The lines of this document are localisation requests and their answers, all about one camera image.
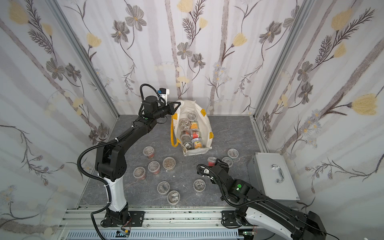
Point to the silver metal case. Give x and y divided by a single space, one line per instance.
269 173

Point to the red green label seed jar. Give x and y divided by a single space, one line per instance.
163 188

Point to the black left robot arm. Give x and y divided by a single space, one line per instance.
148 95

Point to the clear lid seed jar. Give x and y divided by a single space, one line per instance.
173 197

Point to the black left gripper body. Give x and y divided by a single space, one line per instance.
172 108

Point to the white canvas tote bag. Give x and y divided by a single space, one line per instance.
199 129

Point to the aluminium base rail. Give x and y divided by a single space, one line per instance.
150 218

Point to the white slotted cable duct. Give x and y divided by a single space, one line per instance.
191 234

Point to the orange label seed jar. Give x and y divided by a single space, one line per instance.
197 143

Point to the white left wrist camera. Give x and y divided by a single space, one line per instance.
164 93

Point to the clear lid jar in bag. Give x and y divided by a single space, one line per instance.
184 124

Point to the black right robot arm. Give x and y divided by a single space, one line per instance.
256 209

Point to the yellow stripe lid seed jar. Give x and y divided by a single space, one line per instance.
199 185

